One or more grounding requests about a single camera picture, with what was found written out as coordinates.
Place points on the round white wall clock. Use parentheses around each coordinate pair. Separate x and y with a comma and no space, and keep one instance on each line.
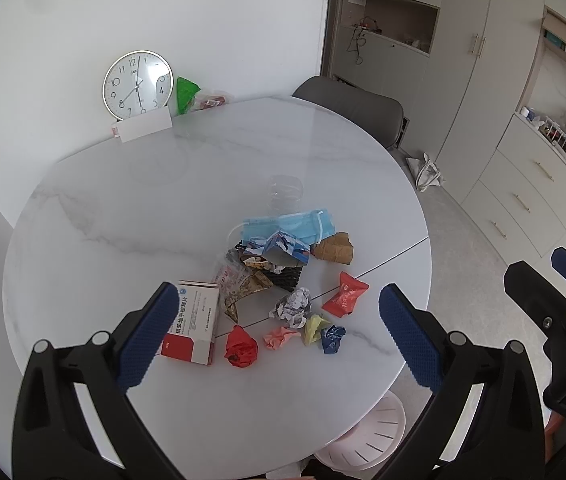
(137,83)

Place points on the grey dining chair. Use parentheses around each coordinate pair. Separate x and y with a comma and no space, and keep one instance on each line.
(379,116)

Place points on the pink paper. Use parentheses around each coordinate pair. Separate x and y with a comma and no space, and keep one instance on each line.
(276,339)

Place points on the white red medicine box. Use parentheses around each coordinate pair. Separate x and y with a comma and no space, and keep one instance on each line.
(190,337)

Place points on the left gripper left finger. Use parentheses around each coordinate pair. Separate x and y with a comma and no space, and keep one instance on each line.
(51,438)

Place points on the white card box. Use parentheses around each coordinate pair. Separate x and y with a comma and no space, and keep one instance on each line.
(136,127)

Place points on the clear packet red label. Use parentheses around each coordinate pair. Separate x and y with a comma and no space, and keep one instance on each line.
(205,99)

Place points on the tall beige wardrobe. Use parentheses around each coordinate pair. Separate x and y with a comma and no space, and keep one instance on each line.
(478,66)

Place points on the red snack packet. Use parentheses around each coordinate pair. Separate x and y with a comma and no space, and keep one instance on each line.
(344,301)

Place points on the red paper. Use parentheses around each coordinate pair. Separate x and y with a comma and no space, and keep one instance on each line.
(241,350)

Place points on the black foam net sleeve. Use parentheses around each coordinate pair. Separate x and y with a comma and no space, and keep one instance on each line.
(287,279)

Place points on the white tote bag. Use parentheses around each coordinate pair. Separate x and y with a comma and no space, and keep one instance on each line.
(424,172)

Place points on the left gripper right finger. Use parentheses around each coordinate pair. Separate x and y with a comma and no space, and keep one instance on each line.
(483,419)

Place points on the green plastic bag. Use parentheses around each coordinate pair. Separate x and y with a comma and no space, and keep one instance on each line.
(186,91)

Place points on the blue wrapper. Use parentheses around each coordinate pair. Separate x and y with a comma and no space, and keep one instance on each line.
(331,338)

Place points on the yellow paper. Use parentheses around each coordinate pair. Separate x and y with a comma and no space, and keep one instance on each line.
(313,328)

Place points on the blue surgical mask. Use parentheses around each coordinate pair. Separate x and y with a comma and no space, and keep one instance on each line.
(311,227)

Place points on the wooden wall niche shelf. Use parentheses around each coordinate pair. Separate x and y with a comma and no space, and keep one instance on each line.
(409,22)

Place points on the blue printed carton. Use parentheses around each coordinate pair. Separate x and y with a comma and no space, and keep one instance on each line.
(280,248)

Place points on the white trash basket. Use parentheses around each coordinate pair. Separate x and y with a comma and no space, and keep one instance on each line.
(370,442)

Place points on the beige drawer cabinet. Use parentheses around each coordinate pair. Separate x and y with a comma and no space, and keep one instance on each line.
(519,200)

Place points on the gold foil wrapper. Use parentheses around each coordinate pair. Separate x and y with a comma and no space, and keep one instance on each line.
(258,282)

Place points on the brown paper bag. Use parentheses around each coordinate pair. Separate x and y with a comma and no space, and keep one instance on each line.
(336,248)

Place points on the white printed paper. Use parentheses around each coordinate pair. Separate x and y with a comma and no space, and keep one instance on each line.
(293,308)

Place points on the clear plastic wrapper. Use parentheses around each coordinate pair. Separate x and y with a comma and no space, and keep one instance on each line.
(229,274)

